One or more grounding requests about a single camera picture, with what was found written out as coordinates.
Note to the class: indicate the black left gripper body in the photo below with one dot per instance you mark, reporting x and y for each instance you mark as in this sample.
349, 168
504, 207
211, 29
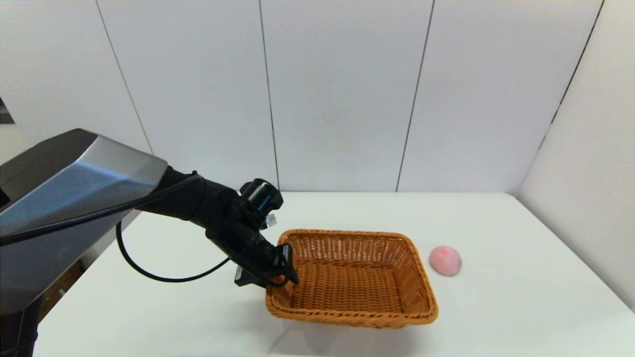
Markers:
243, 243

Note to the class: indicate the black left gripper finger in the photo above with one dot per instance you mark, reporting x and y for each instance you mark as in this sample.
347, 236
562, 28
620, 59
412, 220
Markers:
248, 280
286, 258

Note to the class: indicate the orange woven wicker basket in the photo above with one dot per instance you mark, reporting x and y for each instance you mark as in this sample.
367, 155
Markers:
347, 287

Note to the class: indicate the pink peach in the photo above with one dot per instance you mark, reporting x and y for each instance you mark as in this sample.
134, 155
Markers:
445, 262

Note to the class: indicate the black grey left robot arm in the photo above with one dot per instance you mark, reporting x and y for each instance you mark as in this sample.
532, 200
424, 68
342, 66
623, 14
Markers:
74, 198

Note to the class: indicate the brown cardboard box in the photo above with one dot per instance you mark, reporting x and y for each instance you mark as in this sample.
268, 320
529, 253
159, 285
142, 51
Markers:
52, 297
69, 271

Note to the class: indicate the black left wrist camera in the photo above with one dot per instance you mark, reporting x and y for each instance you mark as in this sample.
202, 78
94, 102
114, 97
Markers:
262, 194

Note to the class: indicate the dark wall picture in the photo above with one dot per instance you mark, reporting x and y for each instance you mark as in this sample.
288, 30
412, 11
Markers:
4, 115

